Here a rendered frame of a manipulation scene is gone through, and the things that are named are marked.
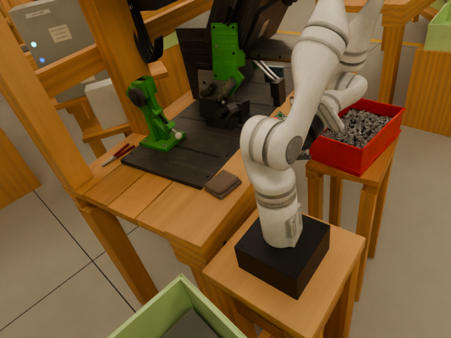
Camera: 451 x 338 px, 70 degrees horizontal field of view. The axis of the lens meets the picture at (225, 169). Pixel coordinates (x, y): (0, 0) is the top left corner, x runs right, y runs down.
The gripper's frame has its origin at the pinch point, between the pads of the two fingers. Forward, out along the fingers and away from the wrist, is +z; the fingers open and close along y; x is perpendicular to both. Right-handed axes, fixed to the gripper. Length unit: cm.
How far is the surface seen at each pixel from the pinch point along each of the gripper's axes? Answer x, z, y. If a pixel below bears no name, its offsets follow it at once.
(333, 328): -21, 9, -68
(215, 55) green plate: -49, -34, 28
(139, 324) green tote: -7.6, 47.2, -6.2
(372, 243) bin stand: -53, -47, -94
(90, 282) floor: -149, 68, -29
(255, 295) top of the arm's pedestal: -4.6, 25.0, -22.4
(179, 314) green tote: -12.2, 40.3, -14.3
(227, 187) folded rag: -25.8, 5.4, -5.2
